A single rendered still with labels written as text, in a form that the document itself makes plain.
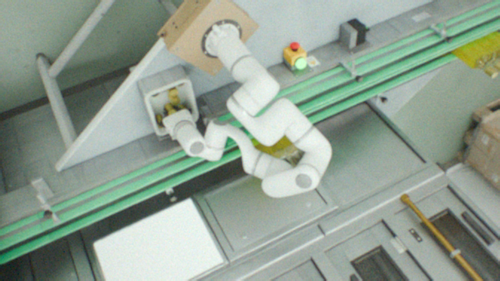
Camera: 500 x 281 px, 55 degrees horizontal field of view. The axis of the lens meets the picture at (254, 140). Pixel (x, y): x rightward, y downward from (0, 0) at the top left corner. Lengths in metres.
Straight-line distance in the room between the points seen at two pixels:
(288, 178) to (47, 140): 1.29
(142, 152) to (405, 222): 1.04
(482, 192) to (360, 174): 3.95
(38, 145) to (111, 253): 0.73
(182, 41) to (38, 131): 1.08
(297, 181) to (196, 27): 0.59
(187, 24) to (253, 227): 0.78
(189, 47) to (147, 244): 0.75
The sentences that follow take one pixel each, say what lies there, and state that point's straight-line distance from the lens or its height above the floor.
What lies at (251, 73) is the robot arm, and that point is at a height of 1.08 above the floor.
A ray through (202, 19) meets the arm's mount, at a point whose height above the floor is 0.86.
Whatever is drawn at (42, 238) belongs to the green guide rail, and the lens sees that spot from 1.93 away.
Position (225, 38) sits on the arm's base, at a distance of 1.60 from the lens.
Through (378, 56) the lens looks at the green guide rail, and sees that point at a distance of 2.09.
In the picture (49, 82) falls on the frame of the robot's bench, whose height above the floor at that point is 0.25.
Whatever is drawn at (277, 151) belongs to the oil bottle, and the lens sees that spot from 1.85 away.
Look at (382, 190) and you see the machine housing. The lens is 1.97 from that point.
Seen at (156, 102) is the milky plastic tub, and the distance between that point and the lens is 1.83.
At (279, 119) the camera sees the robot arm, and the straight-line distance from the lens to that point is 1.46.
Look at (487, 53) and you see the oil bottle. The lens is 2.39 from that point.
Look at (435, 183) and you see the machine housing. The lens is 2.05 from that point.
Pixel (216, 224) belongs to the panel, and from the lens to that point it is 1.86.
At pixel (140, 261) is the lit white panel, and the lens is 1.85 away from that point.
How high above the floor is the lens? 2.09
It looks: 36 degrees down
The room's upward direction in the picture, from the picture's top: 145 degrees clockwise
